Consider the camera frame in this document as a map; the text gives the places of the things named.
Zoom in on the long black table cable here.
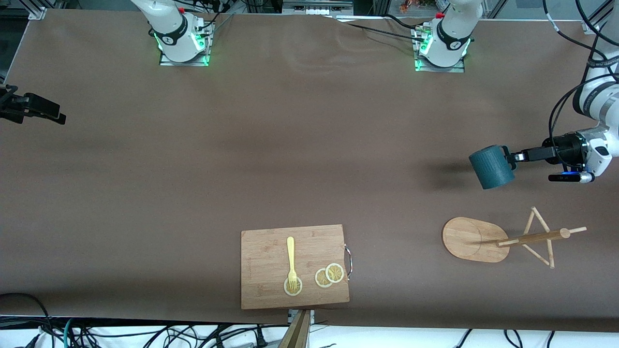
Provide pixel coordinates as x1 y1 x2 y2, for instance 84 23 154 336
334 17 426 44

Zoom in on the wooden beam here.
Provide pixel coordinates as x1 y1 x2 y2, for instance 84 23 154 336
278 312 310 348

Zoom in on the wooden cutting board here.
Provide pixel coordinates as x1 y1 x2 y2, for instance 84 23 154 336
240 224 353 310

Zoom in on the short black table cable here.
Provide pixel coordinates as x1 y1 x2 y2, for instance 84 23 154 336
384 14 424 30

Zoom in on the wooden mug rack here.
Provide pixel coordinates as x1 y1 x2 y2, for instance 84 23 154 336
442 206 588 269

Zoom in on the grey power strip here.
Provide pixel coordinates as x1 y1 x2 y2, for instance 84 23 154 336
282 0 354 16

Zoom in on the yellow plastic fork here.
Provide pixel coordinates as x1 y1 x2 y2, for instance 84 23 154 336
286 236 298 293

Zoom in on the teal mug with yellow inside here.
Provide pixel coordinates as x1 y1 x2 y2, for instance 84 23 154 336
468 145 517 190

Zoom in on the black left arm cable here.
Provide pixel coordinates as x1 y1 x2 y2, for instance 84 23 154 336
542 0 619 145

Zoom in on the black looped floor cable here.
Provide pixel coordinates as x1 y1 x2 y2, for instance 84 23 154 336
0 292 51 348

